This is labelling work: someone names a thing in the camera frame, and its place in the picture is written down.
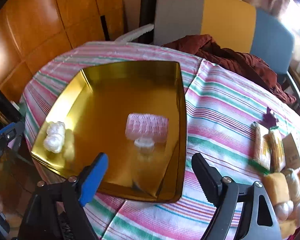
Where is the white plastic bag ball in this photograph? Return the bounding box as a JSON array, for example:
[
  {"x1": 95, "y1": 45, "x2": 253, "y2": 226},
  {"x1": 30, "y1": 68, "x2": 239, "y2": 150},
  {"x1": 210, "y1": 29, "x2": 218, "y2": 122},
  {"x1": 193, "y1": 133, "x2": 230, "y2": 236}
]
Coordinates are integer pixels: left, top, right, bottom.
[{"x1": 43, "y1": 121, "x2": 65, "y2": 154}]

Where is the green yellow cracker pack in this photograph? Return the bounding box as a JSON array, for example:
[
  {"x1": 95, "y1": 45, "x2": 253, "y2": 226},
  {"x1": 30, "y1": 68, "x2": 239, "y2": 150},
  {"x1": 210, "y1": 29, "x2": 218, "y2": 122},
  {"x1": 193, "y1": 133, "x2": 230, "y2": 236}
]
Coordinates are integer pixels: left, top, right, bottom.
[
  {"x1": 266, "y1": 126, "x2": 286, "y2": 172},
  {"x1": 252, "y1": 122, "x2": 271, "y2": 174}
]

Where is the yellow sponge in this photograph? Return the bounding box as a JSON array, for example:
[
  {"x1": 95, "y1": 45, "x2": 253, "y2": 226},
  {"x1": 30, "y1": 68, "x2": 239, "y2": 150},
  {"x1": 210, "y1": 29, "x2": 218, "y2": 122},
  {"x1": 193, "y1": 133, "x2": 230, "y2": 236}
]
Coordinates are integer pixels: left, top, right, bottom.
[{"x1": 262, "y1": 172, "x2": 290, "y2": 206}]

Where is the purple candy wrapper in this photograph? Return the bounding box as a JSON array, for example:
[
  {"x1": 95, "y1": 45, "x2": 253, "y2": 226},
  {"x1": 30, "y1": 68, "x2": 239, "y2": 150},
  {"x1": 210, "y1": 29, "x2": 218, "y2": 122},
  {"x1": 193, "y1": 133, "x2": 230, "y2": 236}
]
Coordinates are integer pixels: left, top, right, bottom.
[{"x1": 262, "y1": 107, "x2": 279, "y2": 129}]

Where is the white sock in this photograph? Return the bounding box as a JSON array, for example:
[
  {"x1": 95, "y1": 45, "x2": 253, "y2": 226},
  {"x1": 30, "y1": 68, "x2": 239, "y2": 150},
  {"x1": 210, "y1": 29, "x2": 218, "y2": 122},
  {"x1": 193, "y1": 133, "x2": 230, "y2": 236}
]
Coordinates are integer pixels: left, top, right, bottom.
[{"x1": 282, "y1": 168, "x2": 300, "y2": 203}]

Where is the striped pink green tablecloth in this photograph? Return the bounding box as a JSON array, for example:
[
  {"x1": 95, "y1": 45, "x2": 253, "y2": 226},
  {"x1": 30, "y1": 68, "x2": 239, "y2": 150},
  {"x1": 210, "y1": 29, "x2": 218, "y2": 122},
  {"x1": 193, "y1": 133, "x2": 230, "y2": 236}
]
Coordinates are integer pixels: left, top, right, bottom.
[{"x1": 21, "y1": 42, "x2": 300, "y2": 239}]

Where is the gold metal tray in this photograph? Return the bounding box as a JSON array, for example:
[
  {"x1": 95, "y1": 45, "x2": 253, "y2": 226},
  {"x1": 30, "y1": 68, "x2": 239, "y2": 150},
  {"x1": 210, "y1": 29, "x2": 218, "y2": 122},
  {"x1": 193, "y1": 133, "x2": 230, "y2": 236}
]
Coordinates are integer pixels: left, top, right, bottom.
[{"x1": 31, "y1": 61, "x2": 187, "y2": 203}]

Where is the clear plastic bag ball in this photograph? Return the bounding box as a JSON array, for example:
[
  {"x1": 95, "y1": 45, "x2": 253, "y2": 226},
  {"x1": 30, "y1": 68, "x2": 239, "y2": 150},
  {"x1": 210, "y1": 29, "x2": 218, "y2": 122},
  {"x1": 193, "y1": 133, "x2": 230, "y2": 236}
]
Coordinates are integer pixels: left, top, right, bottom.
[{"x1": 274, "y1": 200, "x2": 294, "y2": 222}]

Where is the cream cardboard box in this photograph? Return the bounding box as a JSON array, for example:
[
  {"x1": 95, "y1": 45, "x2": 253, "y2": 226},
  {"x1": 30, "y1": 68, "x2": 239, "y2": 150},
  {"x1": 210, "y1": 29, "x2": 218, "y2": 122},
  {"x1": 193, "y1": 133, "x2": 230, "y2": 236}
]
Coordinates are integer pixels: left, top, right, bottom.
[{"x1": 282, "y1": 133, "x2": 300, "y2": 170}]

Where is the wooden wardrobe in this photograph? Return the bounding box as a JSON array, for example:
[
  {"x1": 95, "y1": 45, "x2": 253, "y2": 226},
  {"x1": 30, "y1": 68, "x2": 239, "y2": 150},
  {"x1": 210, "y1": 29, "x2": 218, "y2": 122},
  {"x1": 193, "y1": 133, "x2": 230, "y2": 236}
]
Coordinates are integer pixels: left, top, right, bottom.
[{"x1": 0, "y1": 0, "x2": 125, "y2": 101}]

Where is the dark red blanket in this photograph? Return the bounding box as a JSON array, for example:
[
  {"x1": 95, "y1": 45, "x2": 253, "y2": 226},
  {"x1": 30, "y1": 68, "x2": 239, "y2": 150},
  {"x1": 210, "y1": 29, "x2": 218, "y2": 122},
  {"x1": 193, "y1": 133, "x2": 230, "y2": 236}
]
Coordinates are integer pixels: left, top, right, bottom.
[{"x1": 163, "y1": 34, "x2": 296, "y2": 105}]

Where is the grey yellow blue chair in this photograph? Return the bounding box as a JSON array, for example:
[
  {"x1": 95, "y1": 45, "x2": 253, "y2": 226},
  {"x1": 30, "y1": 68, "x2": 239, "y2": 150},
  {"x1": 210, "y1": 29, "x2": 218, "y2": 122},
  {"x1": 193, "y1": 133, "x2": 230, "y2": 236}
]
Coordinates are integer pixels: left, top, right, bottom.
[{"x1": 115, "y1": 0, "x2": 300, "y2": 120}]

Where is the black rolled mat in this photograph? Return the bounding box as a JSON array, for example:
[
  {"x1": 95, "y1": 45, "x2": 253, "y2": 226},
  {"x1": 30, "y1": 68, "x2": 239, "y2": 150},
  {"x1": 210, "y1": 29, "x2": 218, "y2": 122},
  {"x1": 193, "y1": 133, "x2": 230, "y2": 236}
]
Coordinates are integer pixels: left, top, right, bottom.
[{"x1": 139, "y1": 0, "x2": 163, "y2": 45}]

